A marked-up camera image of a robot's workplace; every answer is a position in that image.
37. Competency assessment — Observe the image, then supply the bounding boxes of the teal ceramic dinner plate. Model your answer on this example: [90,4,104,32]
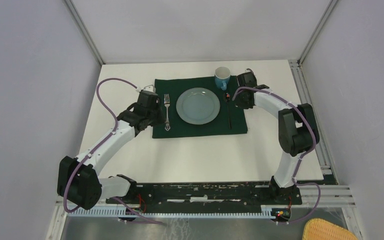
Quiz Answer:
[175,87,221,125]

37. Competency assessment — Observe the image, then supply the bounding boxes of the black spoon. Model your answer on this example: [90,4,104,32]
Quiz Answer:
[223,91,232,130]

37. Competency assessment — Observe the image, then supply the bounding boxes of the dark green cloth placemat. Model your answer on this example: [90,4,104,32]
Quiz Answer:
[152,76,248,139]

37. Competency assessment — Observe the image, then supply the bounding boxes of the silver fork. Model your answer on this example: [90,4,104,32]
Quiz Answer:
[163,93,171,132]

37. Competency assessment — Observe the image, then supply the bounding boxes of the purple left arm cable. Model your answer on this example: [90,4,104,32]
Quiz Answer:
[62,77,166,226]

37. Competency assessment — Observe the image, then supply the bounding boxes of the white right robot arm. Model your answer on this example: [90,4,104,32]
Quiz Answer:
[232,69,320,204]

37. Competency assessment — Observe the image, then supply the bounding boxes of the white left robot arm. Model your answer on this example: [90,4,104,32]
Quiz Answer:
[57,90,166,210]

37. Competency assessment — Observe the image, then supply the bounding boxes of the yellow woven basket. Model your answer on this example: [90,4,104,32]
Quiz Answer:
[302,218,358,240]

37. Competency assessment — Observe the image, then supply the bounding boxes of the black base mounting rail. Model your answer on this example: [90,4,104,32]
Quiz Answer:
[121,181,303,214]

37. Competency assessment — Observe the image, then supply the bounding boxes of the white slotted cable duct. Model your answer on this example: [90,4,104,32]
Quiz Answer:
[66,205,276,220]

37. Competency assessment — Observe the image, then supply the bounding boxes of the aluminium frame rails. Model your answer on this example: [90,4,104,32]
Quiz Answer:
[45,181,357,240]

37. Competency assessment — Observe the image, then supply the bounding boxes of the blue ceramic mug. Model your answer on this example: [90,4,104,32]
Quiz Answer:
[214,66,231,91]

